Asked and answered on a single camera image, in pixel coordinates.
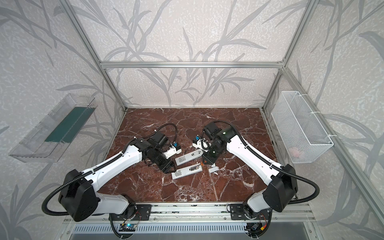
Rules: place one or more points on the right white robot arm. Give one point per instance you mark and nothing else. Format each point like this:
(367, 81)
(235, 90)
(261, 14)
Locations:
(281, 185)

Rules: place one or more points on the clear plastic wall tray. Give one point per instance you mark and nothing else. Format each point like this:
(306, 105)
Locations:
(47, 142)

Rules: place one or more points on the aluminium cage frame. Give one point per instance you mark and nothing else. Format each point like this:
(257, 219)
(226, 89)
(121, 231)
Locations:
(361, 181)

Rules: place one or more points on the aluminium front rail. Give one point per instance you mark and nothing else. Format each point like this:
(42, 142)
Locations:
(216, 212)

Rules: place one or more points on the white battery cover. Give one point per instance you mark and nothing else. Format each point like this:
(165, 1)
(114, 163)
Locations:
(214, 169)

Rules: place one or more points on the green circuit board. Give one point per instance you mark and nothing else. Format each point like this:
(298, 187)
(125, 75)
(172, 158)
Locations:
(127, 227)

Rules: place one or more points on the pink item in basket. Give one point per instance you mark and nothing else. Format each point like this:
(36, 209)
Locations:
(295, 152)

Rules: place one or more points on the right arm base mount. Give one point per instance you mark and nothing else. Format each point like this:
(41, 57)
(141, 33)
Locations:
(237, 212)

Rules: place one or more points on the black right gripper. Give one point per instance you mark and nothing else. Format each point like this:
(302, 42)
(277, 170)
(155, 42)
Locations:
(208, 157)

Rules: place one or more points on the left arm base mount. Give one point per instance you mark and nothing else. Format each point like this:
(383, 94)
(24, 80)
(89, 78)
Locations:
(140, 212)

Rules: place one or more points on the white remote with coloured buttons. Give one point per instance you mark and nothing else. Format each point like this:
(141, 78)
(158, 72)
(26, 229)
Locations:
(186, 171)

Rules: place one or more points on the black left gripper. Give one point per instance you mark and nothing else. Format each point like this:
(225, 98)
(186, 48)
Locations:
(162, 160)

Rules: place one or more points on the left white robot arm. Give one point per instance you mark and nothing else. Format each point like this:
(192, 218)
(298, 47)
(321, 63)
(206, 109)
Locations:
(81, 198)

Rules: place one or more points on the white wire mesh basket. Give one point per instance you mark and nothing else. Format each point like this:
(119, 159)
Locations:
(300, 127)

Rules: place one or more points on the plain white remote control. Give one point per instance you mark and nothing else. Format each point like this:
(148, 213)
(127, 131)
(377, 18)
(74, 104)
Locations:
(189, 157)

